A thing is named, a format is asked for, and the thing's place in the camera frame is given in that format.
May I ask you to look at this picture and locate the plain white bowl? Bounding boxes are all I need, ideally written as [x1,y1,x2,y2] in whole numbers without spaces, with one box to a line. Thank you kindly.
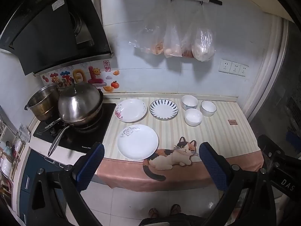
[184,108,203,126]

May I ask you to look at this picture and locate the dark blue cabinet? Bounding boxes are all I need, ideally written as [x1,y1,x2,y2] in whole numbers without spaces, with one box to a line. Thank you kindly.
[19,149,71,224]

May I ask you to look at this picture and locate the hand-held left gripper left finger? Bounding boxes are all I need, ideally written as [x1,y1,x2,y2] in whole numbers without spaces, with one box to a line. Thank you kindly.
[26,142,105,226]

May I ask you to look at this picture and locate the long-handled steel frying pan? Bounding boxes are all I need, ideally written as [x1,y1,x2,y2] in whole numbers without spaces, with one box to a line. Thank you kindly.
[48,120,99,157]

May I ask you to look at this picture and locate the grey floral white plate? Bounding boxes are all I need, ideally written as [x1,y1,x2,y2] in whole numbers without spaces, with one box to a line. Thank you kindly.
[117,124,159,160]

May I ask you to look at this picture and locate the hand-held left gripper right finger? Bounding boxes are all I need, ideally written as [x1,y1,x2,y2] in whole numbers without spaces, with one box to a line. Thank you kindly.
[199,142,277,226]

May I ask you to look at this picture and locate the cluttered wooden shelf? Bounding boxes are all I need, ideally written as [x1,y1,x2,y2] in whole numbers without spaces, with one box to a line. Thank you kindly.
[0,113,32,210]

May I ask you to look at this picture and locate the steel wok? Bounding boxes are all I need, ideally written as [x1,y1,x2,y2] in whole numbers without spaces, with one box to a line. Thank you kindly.
[45,92,104,129]

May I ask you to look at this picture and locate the white wall socket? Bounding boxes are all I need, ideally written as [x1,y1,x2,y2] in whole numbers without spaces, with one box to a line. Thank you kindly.
[219,59,232,73]
[238,64,249,77]
[229,62,241,75]

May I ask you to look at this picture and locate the clear plastic container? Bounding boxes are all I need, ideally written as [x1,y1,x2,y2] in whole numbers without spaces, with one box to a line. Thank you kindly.
[17,124,31,144]

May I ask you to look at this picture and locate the blue striped rim plate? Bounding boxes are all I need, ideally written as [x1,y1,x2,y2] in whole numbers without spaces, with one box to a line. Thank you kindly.
[149,99,178,120]

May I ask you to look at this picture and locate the striped cat print tablecloth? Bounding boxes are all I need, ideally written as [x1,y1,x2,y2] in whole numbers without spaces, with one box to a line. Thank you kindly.
[95,97,264,193]

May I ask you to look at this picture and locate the clear plastic bag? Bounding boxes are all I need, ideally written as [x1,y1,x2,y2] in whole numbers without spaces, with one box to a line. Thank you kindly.
[129,0,170,56]
[181,5,200,58]
[191,3,215,62]
[163,1,184,58]

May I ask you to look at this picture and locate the dark rimmed white bowl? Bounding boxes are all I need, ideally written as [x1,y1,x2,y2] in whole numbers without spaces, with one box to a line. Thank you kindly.
[200,100,217,117]

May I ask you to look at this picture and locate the person's dark clothing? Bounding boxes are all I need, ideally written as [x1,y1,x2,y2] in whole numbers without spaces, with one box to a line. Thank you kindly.
[139,214,210,226]

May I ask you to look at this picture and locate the black glass gas stove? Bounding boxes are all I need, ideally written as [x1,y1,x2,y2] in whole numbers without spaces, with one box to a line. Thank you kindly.
[33,102,117,150]

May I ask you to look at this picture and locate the steel stockpot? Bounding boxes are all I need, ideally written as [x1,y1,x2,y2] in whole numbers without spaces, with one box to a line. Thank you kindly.
[24,83,60,122]

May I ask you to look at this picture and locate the colourful wall stickers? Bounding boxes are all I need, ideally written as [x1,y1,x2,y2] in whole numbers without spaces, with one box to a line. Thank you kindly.
[42,60,121,92]

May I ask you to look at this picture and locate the pink floral white plate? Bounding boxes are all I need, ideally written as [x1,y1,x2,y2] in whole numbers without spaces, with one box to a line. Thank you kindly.
[115,98,147,123]

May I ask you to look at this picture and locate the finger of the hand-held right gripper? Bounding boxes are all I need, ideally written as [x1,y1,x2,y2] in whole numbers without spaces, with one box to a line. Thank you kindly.
[257,135,283,157]

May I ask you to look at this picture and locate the steel wok lid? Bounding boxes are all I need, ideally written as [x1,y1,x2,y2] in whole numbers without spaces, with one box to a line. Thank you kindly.
[58,81,102,120]

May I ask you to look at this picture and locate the black range hood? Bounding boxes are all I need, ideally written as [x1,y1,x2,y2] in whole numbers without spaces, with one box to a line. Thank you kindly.
[0,0,114,76]

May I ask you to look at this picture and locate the blue patterned white bowl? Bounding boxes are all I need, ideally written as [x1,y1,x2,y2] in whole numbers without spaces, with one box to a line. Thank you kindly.
[181,95,198,111]

